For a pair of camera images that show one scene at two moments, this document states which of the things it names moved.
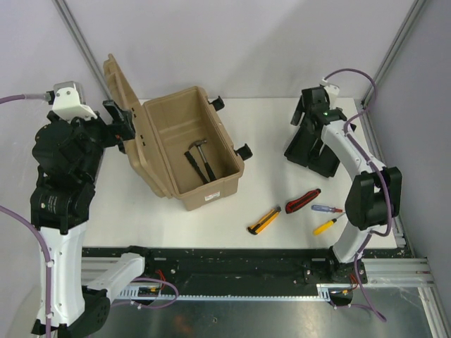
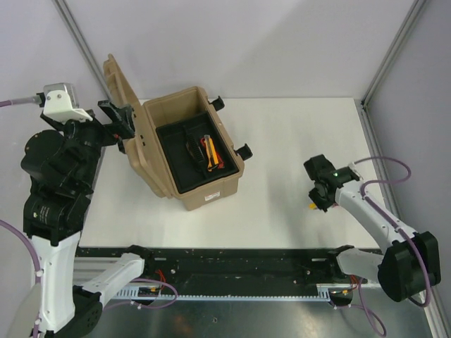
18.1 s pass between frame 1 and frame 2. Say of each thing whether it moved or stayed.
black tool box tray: moved
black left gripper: stayed
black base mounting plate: stayed
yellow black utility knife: moved
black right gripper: moved
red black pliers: moved
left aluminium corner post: stayed
